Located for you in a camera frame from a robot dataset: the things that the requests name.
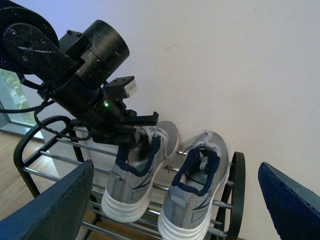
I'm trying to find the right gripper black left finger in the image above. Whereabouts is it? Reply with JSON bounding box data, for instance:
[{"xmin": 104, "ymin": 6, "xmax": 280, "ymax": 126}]
[{"xmin": 0, "ymin": 159, "xmax": 94, "ymax": 240}]

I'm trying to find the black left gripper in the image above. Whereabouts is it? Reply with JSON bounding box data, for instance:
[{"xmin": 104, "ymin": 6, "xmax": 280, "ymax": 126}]
[{"xmin": 74, "ymin": 96, "xmax": 159, "ymax": 145}]

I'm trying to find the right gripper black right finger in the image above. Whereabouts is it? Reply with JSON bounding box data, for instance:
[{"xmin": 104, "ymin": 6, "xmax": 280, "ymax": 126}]
[{"xmin": 258, "ymin": 162, "xmax": 320, "ymax": 240}]

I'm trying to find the grey sneaker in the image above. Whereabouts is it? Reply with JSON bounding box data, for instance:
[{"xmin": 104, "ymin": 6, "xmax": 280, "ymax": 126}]
[
  {"xmin": 157, "ymin": 130, "xmax": 230, "ymax": 240},
  {"xmin": 101, "ymin": 121, "xmax": 178, "ymax": 223}
]

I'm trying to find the black metal shoe rack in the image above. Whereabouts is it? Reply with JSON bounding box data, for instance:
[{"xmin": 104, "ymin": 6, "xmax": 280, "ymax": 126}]
[{"xmin": 13, "ymin": 125, "xmax": 246, "ymax": 240}]

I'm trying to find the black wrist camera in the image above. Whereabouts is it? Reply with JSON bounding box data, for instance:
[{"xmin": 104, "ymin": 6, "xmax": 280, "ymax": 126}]
[{"xmin": 102, "ymin": 76, "xmax": 138, "ymax": 102}]

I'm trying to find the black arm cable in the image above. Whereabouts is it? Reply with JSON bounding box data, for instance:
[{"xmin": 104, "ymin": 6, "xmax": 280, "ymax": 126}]
[{"xmin": 0, "ymin": 77, "xmax": 92, "ymax": 141}]

